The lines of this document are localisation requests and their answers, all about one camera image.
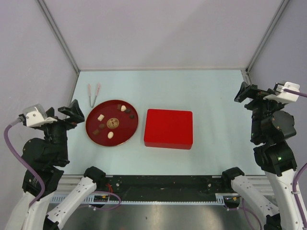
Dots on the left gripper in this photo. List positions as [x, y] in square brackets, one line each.
[75, 111]

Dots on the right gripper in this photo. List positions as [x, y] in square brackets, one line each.
[249, 91]

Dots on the round red plate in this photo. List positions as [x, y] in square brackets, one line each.
[105, 118]

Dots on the red box lid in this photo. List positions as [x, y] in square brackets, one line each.
[163, 124]

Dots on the red chocolate box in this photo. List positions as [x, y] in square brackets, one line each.
[181, 144]

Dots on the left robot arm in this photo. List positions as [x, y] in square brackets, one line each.
[44, 160]

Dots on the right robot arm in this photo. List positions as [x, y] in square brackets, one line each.
[270, 128]

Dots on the white round swirl chocolate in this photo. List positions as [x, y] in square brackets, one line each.
[110, 135]

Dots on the white heart chocolate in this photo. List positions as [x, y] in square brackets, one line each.
[123, 108]

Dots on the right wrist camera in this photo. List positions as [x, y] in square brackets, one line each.
[280, 94]

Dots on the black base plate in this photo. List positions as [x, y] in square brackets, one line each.
[167, 188]

